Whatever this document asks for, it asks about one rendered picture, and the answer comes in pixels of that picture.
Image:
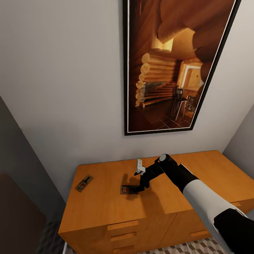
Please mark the picture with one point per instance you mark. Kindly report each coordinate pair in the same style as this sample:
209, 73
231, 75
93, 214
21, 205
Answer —
171, 49

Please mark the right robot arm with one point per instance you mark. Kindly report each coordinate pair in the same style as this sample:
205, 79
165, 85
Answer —
228, 225

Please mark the cabinet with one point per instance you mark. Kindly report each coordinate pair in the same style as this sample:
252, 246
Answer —
101, 220

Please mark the mousetrap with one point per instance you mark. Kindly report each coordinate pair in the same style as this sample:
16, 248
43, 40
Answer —
128, 189
80, 187

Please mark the door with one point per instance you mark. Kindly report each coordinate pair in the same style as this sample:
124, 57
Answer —
31, 207

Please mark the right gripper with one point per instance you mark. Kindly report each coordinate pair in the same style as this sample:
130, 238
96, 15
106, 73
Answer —
144, 179

